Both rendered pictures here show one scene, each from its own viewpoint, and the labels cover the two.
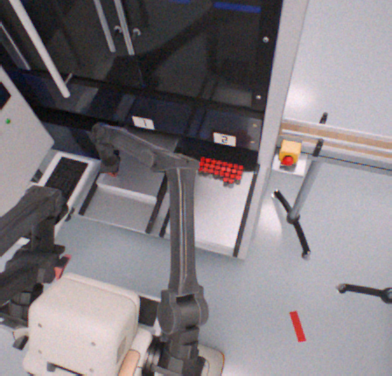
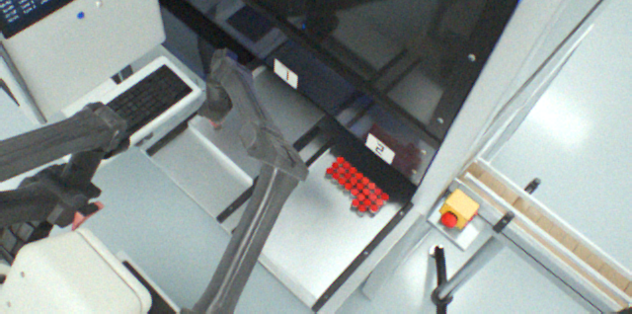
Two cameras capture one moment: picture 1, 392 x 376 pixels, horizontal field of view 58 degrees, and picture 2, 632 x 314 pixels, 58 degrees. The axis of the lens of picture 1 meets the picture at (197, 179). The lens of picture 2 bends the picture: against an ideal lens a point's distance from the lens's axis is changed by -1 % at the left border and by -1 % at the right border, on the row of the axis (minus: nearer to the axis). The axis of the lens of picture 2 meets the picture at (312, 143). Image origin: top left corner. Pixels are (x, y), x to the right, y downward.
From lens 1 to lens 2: 0.21 m
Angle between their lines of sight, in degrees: 6
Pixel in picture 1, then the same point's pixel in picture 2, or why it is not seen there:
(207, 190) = (326, 203)
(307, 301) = not seen: outside the picture
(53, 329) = (35, 286)
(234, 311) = not seen: outside the picture
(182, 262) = (223, 286)
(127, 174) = (233, 130)
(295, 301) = not seen: outside the picture
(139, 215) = (220, 193)
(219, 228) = (313, 263)
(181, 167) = (280, 169)
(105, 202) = (187, 153)
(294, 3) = (518, 36)
